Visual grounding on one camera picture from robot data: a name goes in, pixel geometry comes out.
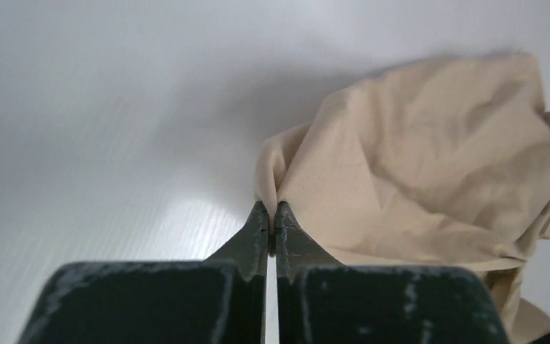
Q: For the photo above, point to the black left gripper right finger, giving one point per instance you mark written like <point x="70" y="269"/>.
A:
<point x="321" y="300"/>

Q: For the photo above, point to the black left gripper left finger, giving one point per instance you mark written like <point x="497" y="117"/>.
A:
<point x="220" y="299"/>

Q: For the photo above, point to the beige t shirt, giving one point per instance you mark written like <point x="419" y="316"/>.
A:
<point x="444" y="161"/>

